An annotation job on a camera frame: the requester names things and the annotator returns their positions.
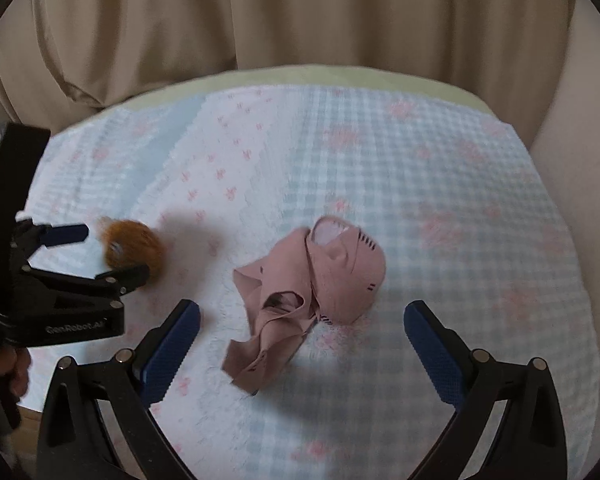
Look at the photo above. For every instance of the person's left hand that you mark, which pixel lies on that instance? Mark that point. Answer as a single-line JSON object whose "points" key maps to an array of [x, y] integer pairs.
{"points": [[19, 370]]}

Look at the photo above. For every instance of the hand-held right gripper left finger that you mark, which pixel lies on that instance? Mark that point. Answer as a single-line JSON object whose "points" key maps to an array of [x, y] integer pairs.
{"points": [[172, 350]]}

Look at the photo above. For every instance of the beige curtain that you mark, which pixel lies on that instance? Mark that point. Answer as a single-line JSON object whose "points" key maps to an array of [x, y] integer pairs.
{"points": [[280, 15]]}

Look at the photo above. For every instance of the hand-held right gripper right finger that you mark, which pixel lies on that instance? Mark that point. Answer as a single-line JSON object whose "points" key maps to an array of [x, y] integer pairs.
{"points": [[432, 355]]}

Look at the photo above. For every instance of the pink cloth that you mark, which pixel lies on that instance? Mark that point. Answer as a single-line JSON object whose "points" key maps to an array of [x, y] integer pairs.
{"points": [[340, 270]]}

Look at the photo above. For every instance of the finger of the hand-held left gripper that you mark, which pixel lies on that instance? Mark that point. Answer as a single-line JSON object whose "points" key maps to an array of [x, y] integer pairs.
{"points": [[67, 234], [109, 282]]}

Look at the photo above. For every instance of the brown furry plush toy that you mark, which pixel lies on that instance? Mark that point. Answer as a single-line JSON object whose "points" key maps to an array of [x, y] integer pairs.
{"points": [[132, 252]]}

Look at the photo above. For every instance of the blue checkered floral blanket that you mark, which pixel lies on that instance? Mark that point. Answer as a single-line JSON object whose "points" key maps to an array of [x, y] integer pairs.
{"points": [[380, 170]]}

